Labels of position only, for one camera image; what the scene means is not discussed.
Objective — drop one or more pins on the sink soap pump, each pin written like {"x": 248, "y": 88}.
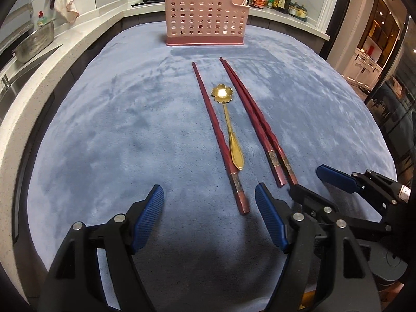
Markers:
{"x": 5, "y": 81}

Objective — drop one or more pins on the white cabinet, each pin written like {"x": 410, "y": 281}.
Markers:
{"x": 362, "y": 68}

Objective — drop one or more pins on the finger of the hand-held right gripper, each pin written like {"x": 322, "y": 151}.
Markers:
{"x": 338, "y": 178}
{"x": 312, "y": 200}

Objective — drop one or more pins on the green dish soap bottle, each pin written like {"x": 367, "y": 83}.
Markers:
{"x": 41, "y": 22}

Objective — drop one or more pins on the stainless steel sink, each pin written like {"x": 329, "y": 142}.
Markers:
{"x": 19, "y": 71}

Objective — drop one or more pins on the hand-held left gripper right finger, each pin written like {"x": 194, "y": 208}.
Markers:
{"x": 269, "y": 214}

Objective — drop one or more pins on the grey window blinds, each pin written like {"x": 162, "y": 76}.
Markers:
{"x": 16, "y": 16}

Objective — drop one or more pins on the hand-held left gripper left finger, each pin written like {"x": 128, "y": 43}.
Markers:
{"x": 149, "y": 214}

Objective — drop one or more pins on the pink perforated utensil holder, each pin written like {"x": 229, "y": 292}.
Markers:
{"x": 201, "y": 16}

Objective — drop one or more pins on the row of spice jars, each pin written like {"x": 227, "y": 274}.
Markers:
{"x": 298, "y": 10}

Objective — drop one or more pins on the metal colander bowl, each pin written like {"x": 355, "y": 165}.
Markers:
{"x": 32, "y": 44}

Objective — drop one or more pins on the maroon chopstick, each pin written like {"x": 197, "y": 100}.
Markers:
{"x": 213, "y": 120}

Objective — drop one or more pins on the blue plush blanket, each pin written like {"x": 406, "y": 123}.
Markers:
{"x": 113, "y": 120}

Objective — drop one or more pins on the gold flower-shaped spoon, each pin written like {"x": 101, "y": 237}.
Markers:
{"x": 222, "y": 93}

